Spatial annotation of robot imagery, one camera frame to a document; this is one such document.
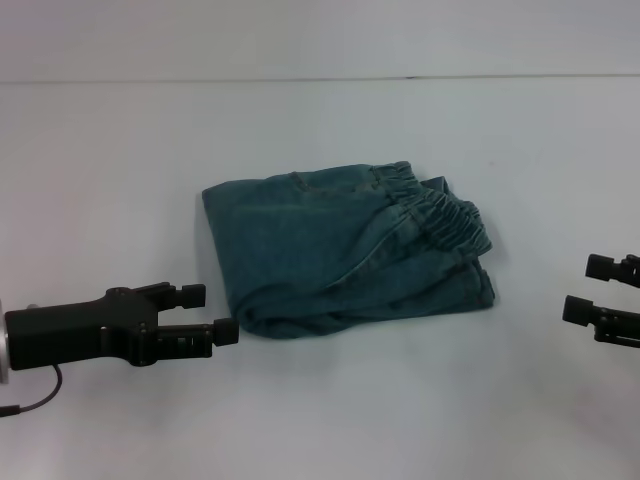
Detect blue denim shorts with patch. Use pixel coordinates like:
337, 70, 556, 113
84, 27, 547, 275
201, 159, 499, 341

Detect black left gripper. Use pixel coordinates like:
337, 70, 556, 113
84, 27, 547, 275
4, 281, 240, 372

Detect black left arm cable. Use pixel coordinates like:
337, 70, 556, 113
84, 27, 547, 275
0, 364, 64, 419

